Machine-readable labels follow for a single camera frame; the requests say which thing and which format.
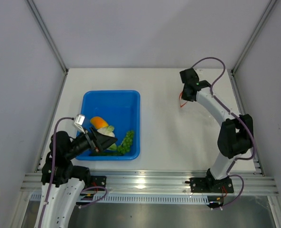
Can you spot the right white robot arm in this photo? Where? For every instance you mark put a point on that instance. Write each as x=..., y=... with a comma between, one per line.
x=235, y=137

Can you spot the aluminium frame post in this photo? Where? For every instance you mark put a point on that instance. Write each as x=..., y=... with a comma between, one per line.
x=267, y=12
x=46, y=34

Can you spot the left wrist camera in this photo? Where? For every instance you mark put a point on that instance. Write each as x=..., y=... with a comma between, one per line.
x=78, y=123

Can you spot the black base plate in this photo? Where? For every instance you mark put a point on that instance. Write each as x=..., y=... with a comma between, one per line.
x=206, y=185
x=97, y=182

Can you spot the yellow orange mango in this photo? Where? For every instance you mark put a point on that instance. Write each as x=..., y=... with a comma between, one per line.
x=98, y=122

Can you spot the left aluminium frame post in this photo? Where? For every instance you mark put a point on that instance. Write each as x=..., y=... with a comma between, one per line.
x=46, y=34

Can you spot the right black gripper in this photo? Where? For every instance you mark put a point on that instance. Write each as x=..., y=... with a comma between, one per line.
x=185, y=97

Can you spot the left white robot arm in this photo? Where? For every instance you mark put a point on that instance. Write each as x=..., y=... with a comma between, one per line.
x=63, y=182

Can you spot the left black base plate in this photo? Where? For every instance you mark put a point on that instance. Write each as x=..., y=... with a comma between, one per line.
x=97, y=182

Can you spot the white slotted cable duct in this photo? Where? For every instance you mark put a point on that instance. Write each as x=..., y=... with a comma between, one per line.
x=155, y=199

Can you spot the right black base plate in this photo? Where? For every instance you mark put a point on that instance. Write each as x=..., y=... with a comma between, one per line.
x=206, y=185

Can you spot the blue plastic bin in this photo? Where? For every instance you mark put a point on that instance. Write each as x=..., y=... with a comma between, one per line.
x=119, y=108

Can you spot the right aluminium frame post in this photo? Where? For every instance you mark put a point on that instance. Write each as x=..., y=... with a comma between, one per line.
x=267, y=12

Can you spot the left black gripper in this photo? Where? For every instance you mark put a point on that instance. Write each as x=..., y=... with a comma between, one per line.
x=98, y=141

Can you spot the white cauliflower with leaves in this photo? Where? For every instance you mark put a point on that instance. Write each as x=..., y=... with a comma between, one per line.
x=108, y=131

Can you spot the clear zip bag orange zipper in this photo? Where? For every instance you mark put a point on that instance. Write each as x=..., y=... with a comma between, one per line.
x=195, y=112

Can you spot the aluminium front rail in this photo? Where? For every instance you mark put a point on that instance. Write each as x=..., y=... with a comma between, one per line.
x=173, y=183

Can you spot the green grape bunch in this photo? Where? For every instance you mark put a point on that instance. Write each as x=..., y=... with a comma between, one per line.
x=126, y=143

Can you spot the dark green cucumber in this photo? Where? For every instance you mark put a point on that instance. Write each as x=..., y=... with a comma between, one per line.
x=108, y=153

